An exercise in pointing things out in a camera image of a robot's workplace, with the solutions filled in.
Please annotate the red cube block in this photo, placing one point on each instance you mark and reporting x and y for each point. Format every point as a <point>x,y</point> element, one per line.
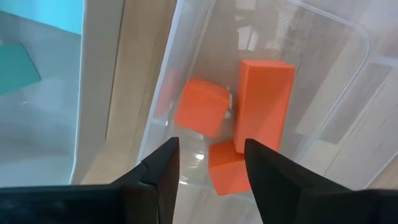
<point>202,107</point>
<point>227,174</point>

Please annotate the blue rectangular block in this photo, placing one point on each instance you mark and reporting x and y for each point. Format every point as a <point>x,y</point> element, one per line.
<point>15,70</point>
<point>46,14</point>

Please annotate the clear plastic bin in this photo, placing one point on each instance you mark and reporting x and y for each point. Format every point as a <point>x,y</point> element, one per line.
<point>342,62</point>

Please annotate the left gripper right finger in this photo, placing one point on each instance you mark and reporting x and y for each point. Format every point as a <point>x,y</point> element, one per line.
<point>286,193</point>

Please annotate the clear bin with blue blocks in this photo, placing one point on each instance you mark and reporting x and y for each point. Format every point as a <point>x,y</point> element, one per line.
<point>93,93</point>

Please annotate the red rectangular block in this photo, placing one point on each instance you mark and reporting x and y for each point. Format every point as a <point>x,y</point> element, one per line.
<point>264,102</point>

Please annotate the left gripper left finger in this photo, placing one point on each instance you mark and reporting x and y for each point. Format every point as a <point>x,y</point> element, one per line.
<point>152,193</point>

